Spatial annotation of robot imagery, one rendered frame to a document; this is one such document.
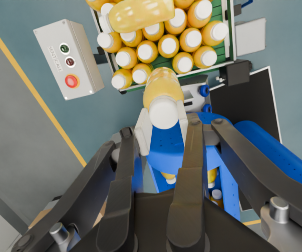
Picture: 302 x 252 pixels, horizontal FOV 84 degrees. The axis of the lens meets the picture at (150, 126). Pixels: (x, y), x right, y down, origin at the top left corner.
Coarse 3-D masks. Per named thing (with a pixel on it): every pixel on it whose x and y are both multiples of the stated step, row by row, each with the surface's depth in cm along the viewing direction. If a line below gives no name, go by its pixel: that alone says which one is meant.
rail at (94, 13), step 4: (92, 12) 52; (96, 12) 54; (96, 16) 54; (96, 20) 53; (96, 24) 54; (100, 28) 55; (100, 32) 55; (108, 52) 58; (108, 56) 57; (108, 60) 58; (112, 64) 60; (112, 68) 59; (112, 72) 59
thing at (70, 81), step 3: (69, 75) 48; (72, 75) 48; (66, 78) 48; (69, 78) 48; (72, 78) 48; (75, 78) 48; (66, 81) 49; (69, 81) 49; (72, 81) 48; (75, 81) 48; (69, 84) 49; (72, 84) 49; (75, 84) 49; (72, 87) 49
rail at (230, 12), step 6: (228, 0) 50; (228, 6) 50; (228, 12) 51; (228, 18) 52; (228, 24) 53; (234, 30) 51; (234, 36) 52; (234, 42) 53; (234, 48) 53; (234, 54) 54
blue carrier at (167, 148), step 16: (192, 112) 64; (208, 112) 60; (176, 128) 55; (160, 144) 48; (176, 144) 46; (160, 160) 45; (176, 160) 42; (208, 160) 42; (160, 176) 68; (176, 176) 76; (224, 176) 46; (224, 192) 48; (224, 208) 51
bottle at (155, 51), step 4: (144, 40) 50; (148, 40) 50; (140, 44) 49; (148, 44) 48; (152, 44) 49; (152, 48) 49; (156, 48) 51; (136, 52) 51; (152, 52) 49; (156, 52) 51; (152, 56) 50; (156, 56) 53; (140, 60) 53; (144, 60) 51; (148, 60) 51; (152, 60) 52
